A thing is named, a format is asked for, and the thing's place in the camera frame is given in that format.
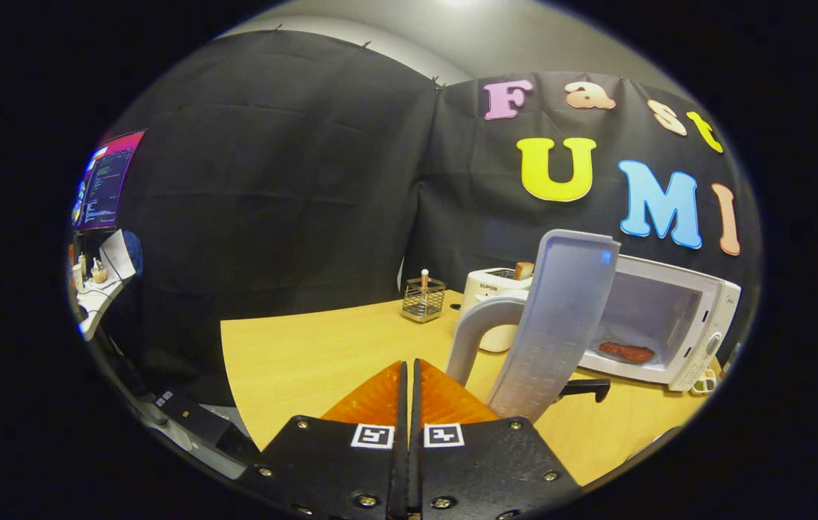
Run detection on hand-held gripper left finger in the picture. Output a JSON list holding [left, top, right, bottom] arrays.
[[236, 360, 410, 520]]

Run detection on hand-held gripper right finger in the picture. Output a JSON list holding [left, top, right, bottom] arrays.
[[413, 358, 585, 520]]

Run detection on white toaster oven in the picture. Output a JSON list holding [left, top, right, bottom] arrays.
[[445, 229, 742, 425]]

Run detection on red-brown meat piece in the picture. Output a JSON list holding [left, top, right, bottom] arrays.
[[598, 341, 656, 363]]

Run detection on cream bread toaster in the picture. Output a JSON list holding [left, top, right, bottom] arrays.
[[461, 267, 534, 353]]

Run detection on black floor equipment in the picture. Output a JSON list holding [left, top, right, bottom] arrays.
[[131, 389, 259, 479]]

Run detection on white side desk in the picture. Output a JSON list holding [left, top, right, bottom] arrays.
[[68, 230, 139, 342]]

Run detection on black backdrop cloth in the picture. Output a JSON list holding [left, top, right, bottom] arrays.
[[100, 29, 764, 407]]

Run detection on computer monitor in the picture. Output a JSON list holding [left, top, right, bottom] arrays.
[[74, 130, 146, 232]]

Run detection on wire mesh utensil basket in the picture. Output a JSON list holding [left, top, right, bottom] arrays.
[[401, 277, 447, 324]]

